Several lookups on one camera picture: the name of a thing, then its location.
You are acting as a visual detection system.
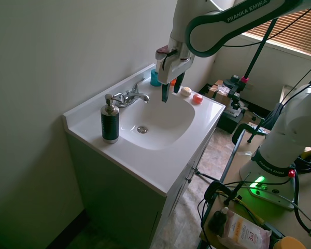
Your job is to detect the brown cardboard box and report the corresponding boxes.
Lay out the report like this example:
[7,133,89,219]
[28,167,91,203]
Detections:
[207,79,232,105]

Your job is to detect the black c-clamp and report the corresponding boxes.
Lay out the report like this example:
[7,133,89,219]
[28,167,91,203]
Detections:
[204,172,251,206]
[232,122,271,146]

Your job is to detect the black tripod leg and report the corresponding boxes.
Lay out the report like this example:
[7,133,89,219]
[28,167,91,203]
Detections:
[196,171,221,182]

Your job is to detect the black equipment case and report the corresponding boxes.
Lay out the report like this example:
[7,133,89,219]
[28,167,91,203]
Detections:
[217,102,247,135]

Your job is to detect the white sink countertop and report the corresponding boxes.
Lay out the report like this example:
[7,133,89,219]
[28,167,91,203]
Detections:
[62,63,227,197]

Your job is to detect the black camera stand pole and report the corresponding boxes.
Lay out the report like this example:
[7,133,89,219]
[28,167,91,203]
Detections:
[242,14,278,78]

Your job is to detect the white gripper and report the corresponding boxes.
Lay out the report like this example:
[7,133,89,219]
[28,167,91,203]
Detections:
[155,41,195,103]

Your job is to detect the metal cabinet door handle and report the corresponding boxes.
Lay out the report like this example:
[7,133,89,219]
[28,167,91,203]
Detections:
[186,167,200,183]

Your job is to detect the chrome sink faucet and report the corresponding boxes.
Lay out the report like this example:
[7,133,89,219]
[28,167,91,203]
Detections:
[113,89,151,108]

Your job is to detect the teal plastic cup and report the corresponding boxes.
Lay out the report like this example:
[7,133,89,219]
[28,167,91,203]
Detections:
[150,69,163,87]

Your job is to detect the chrome hot water handle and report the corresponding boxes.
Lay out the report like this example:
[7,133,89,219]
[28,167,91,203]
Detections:
[110,92,125,105]

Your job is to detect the chrome cold water handle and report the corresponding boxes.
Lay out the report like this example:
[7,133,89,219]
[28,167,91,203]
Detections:
[131,77,145,94]

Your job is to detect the grey cable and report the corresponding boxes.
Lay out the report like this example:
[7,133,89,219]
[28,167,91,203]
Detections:
[264,190,311,238]

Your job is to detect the grey vanity cabinet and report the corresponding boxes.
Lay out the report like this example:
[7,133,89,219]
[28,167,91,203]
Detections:
[65,129,219,249]

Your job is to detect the dark camera device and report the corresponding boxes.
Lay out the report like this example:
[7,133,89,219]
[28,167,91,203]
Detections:
[223,74,241,88]

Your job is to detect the wooden window blinds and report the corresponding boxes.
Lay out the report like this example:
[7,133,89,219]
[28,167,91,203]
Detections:
[241,4,311,61]

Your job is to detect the pink facial wipes pack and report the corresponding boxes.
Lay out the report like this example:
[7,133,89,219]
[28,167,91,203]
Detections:
[217,209,273,249]

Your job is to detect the yellow round object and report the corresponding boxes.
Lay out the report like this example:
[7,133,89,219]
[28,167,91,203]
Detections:
[274,236,307,249]

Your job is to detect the dark dropper bottle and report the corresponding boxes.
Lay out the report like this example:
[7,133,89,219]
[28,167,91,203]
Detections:
[208,206,230,237]

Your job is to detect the black ribbed soap dispenser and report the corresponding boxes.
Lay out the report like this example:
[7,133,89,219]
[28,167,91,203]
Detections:
[101,93,120,144]

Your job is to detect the yellow cable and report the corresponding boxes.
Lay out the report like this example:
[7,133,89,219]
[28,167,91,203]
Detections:
[235,197,265,224]

